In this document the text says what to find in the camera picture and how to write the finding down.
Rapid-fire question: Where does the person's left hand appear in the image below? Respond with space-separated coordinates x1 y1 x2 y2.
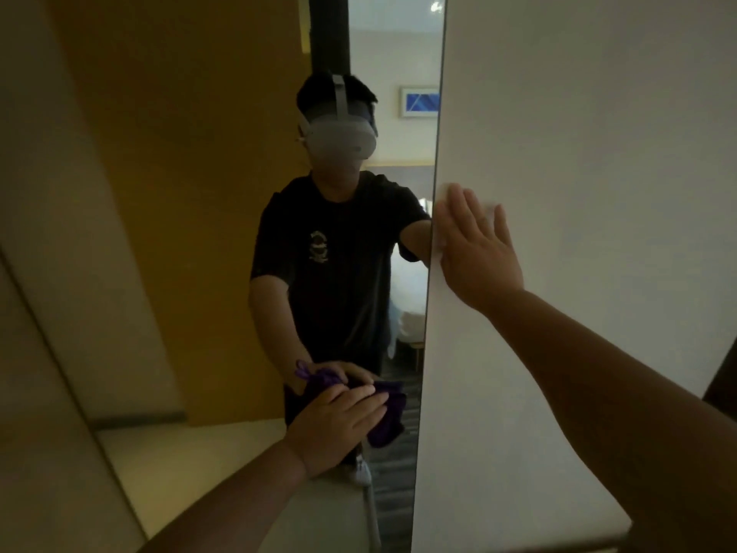
284 382 390 479

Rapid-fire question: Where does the person's right hand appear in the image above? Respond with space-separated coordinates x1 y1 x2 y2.
433 183 525 317

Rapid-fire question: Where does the person's right forearm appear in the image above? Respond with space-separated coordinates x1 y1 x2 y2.
488 289 737 553

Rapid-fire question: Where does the white door panel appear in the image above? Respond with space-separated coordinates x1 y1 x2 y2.
411 0 737 553

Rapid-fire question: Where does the purple cleaning cloth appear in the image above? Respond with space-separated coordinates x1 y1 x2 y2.
295 360 407 449

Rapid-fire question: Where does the large wall mirror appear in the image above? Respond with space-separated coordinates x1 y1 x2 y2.
0 0 448 553

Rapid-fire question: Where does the person's left forearm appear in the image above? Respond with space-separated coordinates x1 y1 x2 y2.
137 440 312 553

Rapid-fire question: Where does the framed blue picture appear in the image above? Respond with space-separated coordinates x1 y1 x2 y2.
400 85 441 119

